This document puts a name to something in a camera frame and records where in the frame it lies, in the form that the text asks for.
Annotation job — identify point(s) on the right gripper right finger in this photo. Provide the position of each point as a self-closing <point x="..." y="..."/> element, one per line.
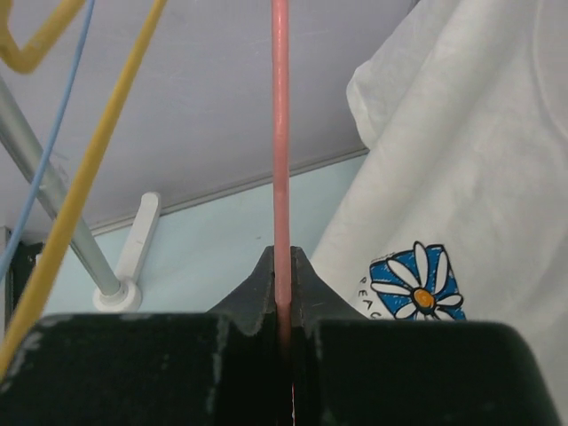
<point x="408" y="355"/>

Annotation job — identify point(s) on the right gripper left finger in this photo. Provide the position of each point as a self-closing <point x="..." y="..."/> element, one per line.
<point x="158" y="368"/>

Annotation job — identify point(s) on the pink wire hanger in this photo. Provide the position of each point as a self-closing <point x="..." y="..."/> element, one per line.
<point x="280" y="184"/>

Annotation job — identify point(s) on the white daisy t shirt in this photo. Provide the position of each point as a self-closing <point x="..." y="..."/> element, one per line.
<point x="461" y="202"/>

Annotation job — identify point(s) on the white rack foot front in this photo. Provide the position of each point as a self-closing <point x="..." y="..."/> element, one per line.
<point x="128" y="298"/>

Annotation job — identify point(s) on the silver clothes rail rack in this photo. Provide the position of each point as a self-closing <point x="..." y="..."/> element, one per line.
<point x="25" y="150"/>

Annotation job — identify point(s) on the yellow wire hanger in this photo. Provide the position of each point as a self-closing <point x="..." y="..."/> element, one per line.
<point x="25" y="60"/>

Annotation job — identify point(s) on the blue wire hanger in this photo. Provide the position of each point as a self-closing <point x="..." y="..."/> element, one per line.
<point x="18" y="230"/>

